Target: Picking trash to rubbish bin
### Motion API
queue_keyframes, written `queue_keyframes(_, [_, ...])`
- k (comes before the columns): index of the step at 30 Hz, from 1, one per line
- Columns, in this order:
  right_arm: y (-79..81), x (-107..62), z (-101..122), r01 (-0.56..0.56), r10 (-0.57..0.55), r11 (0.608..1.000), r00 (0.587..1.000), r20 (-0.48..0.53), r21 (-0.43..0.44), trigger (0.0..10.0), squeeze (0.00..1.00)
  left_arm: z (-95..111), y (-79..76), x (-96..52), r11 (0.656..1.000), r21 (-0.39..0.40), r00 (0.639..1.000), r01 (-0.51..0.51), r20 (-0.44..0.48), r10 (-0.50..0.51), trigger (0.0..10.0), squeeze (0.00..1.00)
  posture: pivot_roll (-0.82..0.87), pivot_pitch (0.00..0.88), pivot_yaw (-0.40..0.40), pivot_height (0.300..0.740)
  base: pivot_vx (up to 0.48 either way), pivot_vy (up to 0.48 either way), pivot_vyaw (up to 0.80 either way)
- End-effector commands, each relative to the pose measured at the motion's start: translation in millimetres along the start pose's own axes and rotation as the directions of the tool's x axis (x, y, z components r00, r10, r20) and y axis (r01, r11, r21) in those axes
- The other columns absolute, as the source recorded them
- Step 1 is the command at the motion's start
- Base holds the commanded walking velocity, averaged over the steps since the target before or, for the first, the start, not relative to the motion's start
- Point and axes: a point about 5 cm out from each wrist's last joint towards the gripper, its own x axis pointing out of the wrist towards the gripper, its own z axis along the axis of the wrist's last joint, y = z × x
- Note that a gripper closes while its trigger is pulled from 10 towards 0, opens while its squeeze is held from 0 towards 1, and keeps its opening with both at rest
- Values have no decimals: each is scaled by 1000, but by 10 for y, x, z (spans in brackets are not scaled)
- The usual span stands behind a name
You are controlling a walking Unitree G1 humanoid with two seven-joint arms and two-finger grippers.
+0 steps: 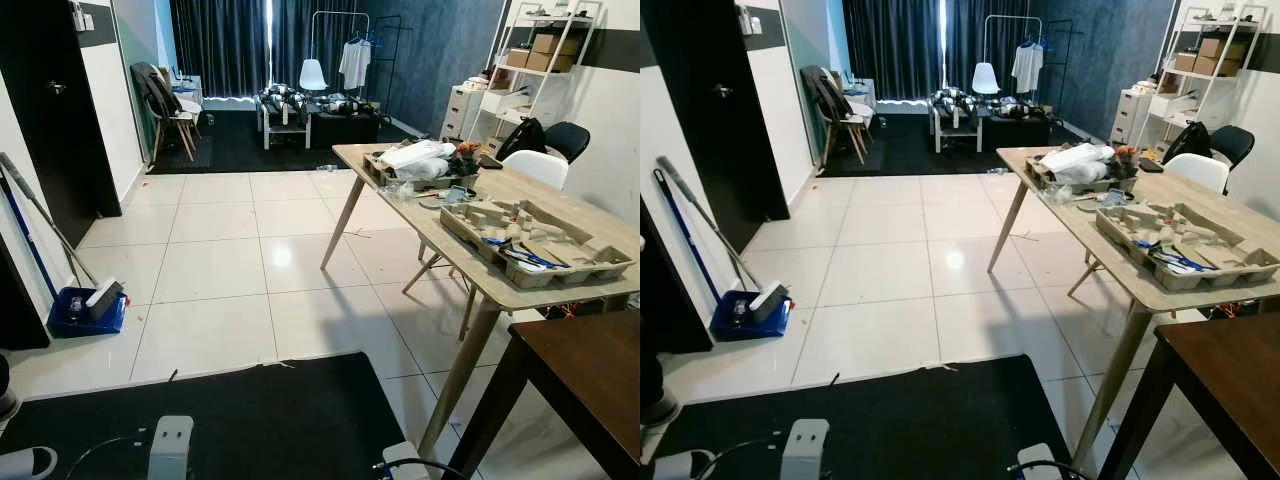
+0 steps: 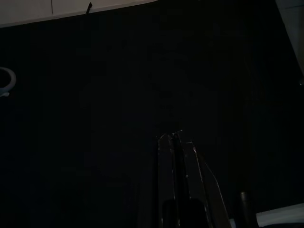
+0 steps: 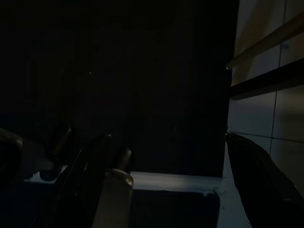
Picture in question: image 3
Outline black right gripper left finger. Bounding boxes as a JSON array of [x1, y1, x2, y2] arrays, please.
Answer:
[[30, 133, 113, 228]]

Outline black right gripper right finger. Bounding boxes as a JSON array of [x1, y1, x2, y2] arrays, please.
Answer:
[[224, 133, 304, 228]]

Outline grey robot left leg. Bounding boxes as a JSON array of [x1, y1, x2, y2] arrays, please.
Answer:
[[0, 124, 72, 181]]

